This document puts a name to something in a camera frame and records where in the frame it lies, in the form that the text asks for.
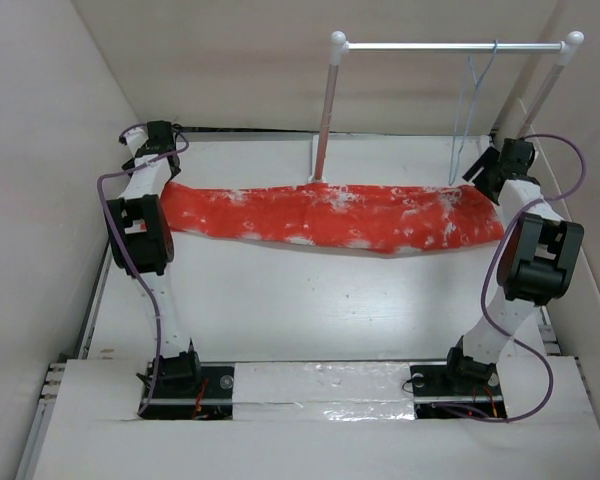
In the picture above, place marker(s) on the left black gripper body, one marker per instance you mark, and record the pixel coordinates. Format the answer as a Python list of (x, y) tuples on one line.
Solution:
[(176, 172)]

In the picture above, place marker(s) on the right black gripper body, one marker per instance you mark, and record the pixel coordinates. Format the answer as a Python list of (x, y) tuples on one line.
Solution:
[(494, 167)]

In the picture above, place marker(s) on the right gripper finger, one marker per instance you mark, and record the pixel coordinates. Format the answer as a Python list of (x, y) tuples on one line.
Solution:
[(487, 158), (478, 176)]

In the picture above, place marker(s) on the red white patterned trousers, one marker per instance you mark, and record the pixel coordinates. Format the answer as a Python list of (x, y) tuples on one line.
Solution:
[(381, 219)]

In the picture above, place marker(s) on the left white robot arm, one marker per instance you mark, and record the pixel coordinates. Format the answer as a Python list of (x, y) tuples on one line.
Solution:
[(139, 235)]

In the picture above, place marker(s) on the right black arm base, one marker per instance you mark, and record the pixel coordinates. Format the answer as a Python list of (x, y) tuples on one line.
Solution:
[(459, 387)]

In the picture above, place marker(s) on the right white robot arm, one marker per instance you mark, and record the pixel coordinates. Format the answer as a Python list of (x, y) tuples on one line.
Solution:
[(534, 262)]

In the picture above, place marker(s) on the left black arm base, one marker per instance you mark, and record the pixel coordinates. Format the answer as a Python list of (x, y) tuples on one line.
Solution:
[(187, 389)]

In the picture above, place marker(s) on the silver foil tape strip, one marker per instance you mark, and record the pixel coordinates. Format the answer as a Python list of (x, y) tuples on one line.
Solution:
[(322, 391)]

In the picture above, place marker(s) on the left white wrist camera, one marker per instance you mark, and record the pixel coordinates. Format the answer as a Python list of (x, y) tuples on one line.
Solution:
[(133, 137)]

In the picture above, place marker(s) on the blue wire hanger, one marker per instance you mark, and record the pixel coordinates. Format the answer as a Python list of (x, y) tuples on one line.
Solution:
[(470, 88)]

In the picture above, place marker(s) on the white clothes rack frame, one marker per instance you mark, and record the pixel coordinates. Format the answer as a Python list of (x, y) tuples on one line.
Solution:
[(340, 46)]

